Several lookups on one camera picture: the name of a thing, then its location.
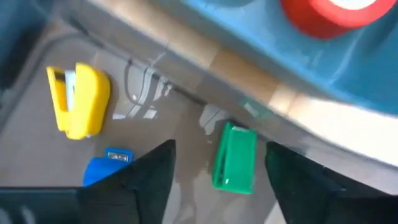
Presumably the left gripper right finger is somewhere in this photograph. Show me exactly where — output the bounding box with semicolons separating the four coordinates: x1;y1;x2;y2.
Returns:
265;141;398;224

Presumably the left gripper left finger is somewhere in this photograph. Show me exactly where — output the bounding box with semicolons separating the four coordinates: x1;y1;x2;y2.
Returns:
76;139;177;224

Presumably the blue mini stapler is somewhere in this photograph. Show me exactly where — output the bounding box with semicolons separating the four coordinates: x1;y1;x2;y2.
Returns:
81;146;135;188

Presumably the green mini stapler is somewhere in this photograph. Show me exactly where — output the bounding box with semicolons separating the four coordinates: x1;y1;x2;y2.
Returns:
211;121;258;195

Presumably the yellow mini stapler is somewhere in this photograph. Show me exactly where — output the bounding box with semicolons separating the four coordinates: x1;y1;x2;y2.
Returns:
45;62;111;141

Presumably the red tape roll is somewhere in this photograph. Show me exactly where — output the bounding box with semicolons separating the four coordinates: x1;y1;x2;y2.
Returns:
279;0;398;40

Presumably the smoke grey plastic bin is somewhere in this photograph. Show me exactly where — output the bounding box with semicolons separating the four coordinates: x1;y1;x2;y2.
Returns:
0;0;398;224

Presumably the blue plastic bin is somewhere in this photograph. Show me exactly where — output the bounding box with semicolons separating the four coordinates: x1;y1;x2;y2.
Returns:
178;0;398;116

